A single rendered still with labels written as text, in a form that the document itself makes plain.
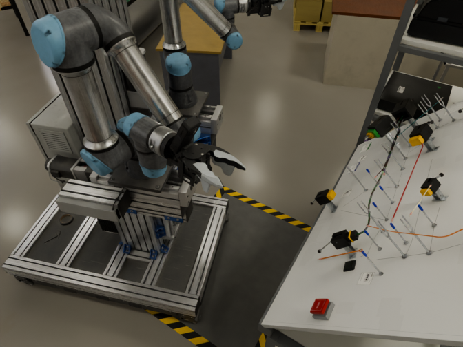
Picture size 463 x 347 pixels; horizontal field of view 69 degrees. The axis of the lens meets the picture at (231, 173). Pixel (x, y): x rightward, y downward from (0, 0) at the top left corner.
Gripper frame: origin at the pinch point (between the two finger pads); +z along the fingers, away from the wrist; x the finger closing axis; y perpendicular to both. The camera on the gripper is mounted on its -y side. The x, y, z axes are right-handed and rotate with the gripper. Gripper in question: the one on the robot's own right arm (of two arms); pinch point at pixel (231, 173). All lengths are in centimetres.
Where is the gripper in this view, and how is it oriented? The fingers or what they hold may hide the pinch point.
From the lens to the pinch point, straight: 77.6
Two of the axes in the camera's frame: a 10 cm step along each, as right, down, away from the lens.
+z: 7.8, 4.4, -4.3
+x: -6.2, 4.6, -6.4
